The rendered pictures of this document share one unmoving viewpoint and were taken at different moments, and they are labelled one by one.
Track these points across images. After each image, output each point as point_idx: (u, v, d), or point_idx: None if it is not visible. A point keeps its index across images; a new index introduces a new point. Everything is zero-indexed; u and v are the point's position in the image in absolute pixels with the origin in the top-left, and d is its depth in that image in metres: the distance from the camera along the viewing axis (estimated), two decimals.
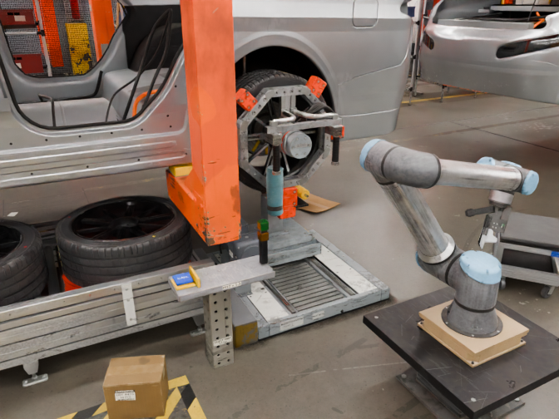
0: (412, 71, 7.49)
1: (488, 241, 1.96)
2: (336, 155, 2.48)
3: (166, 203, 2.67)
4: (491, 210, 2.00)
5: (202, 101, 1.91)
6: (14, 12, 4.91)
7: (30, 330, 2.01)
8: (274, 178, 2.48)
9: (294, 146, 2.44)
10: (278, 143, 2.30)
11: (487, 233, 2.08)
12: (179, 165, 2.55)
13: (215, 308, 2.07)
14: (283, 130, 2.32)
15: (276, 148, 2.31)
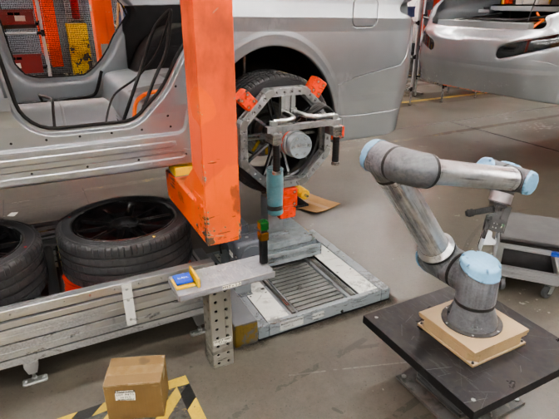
0: (412, 71, 7.49)
1: (487, 244, 1.98)
2: (336, 155, 2.48)
3: (166, 203, 2.67)
4: (491, 210, 2.00)
5: (202, 101, 1.91)
6: (14, 12, 4.91)
7: (30, 330, 2.01)
8: (274, 178, 2.48)
9: (294, 146, 2.44)
10: (278, 143, 2.30)
11: (487, 235, 2.06)
12: (179, 165, 2.55)
13: (215, 308, 2.07)
14: (283, 130, 2.32)
15: (276, 148, 2.31)
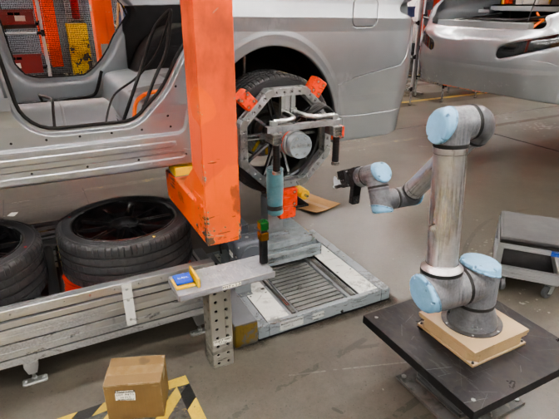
0: (412, 71, 7.49)
1: None
2: (336, 155, 2.48)
3: (166, 203, 2.67)
4: None
5: (202, 101, 1.91)
6: (14, 12, 4.91)
7: (30, 330, 2.01)
8: (274, 178, 2.48)
9: (294, 146, 2.44)
10: (278, 143, 2.30)
11: (337, 183, 2.32)
12: (179, 165, 2.55)
13: (215, 308, 2.07)
14: (283, 130, 2.32)
15: (276, 148, 2.31)
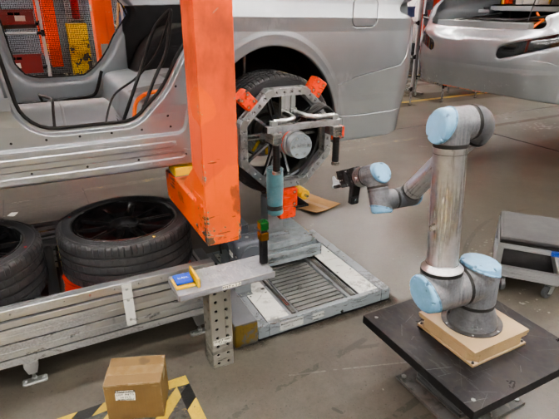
0: (412, 71, 7.49)
1: None
2: (336, 155, 2.48)
3: (166, 203, 2.67)
4: None
5: (202, 101, 1.91)
6: (14, 12, 4.91)
7: (30, 330, 2.01)
8: (274, 178, 2.48)
9: (294, 146, 2.44)
10: (278, 143, 2.30)
11: (336, 183, 2.32)
12: (179, 165, 2.55)
13: (215, 308, 2.07)
14: (283, 130, 2.32)
15: (276, 148, 2.31)
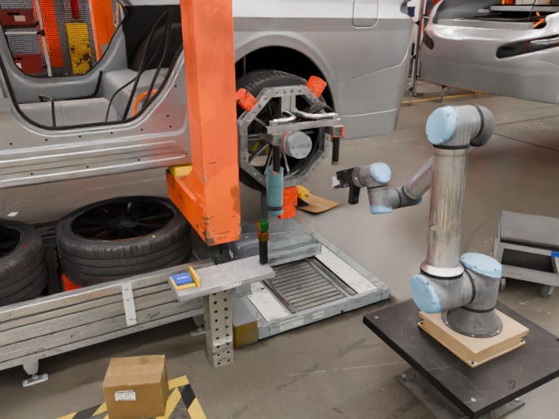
0: (412, 71, 7.49)
1: None
2: (336, 155, 2.48)
3: (166, 203, 2.67)
4: None
5: (202, 101, 1.91)
6: (14, 12, 4.91)
7: (30, 330, 2.01)
8: (274, 178, 2.48)
9: (294, 146, 2.44)
10: (278, 143, 2.30)
11: (336, 183, 2.32)
12: (179, 165, 2.55)
13: (215, 308, 2.07)
14: (283, 130, 2.32)
15: (276, 148, 2.31)
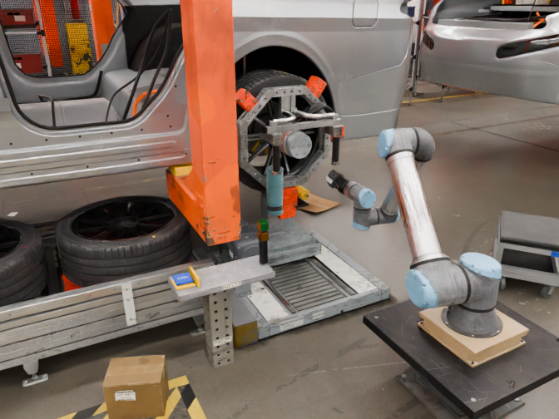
0: (412, 71, 7.49)
1: None
2: (336, 155, 2.48)
3: (166, 203, 2.67)
4: (341, 187, 2.56)
5: (202, 101, 1.91)
6: (14, 12, 4.91)
7: (30, 330, 2.01)
8: (274, 178, 2.48)
9: (294, 146, 2.44)
10: (278, 143, 2.30)
11: None
12: (179, 165, 2.55)
13: (215, 308, 2.07)
14: (283, 130, 2.32)
15: (276, 148, 2.31)
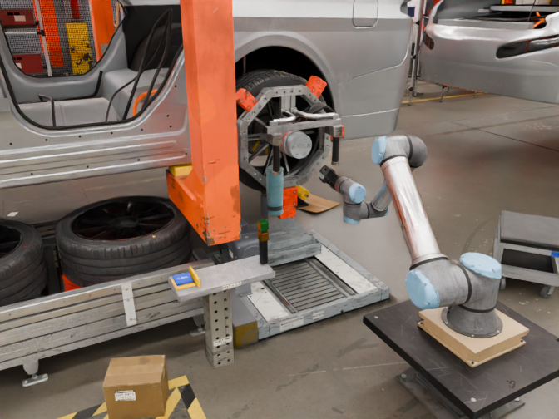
0: (412, 71, 7.49)
1: None
2: (336, 155, 2.48)
3: (166, 203, 2.67)
4: (332, 183, 2.63)
5: (202, 101, 1.91)
6: (14, 12, 4.91)
7: (30, 330, 2.01)
8: (274, 178, 2.48)
9: (294, 146, 2.44)
10: (278, 143, 2.30)
11: None
12: (179, 165, 2.55)
13: (215, 308, 2.07)
14: (283, 130, 2.32)
15: (276, 148, 2.31)
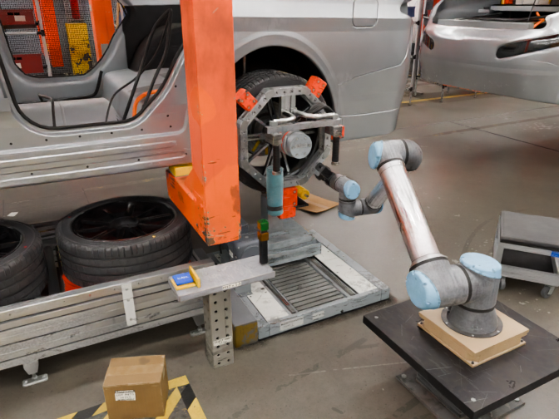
0: (412, 71, 7.49)
1: None
2: (336, 155, 2.48)
3: (166, 203, 2.67)
4: (328, 179, 2.66)
5: (202, 101, 1.91)
6: (14, 12, 4.91)
7: (30, 330, 2.01)
8: (274, 178, 2.48)
9: (294, 146, 2.44)
10: (278, 143, 2.30)
11: None
12: (179, 165, 2.55)
13: (215, 308, 2.07)
14: (283, 130, 2.32)
15: (276, 148, 2.31)
